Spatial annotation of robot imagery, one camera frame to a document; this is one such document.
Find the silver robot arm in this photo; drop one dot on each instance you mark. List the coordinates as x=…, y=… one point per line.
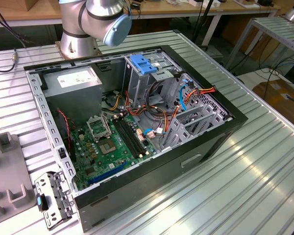
x=73, y=24

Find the grey metal disk bay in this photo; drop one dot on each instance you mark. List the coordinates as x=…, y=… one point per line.
x=177, y=132

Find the black RAM slot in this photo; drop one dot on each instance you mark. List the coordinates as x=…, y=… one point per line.
x=134, y=134
x=125, y=137
x=128, y=136
x=131, y=135

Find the grey optical drive cage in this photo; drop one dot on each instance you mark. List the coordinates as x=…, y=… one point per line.
x=137, y=85

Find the thin metal locking lever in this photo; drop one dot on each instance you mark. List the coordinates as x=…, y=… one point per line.
x=107, y=126

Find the CPU socket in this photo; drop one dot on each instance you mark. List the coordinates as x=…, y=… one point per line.
x=107, y=147

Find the blue plastic drive latch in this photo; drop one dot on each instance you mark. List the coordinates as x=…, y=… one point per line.
x=143, y=64

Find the green motherboard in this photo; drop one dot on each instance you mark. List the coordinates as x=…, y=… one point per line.
x=105, y=162

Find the black open PC case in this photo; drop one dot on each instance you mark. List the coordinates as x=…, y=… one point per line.
x=149, y=186

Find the blue expansion slot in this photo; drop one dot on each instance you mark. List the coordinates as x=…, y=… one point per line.
x=107, y=173

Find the grey power supply unit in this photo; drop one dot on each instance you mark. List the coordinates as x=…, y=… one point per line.
x=73, y=98

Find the black stand pole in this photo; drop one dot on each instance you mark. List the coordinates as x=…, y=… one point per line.
x=203, y=17

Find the brown cardboard box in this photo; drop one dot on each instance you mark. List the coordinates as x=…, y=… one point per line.
x=276, y=98

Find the black latch with blue tab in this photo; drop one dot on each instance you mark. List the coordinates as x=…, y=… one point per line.
x=40, y=202

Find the wooden desk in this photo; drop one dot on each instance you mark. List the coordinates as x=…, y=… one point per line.
x=49, y=9

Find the grey parts rack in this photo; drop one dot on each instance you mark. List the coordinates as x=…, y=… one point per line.
x=7, y=166

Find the metal expansion card bracket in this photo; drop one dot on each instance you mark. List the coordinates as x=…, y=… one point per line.
x=56, y=195

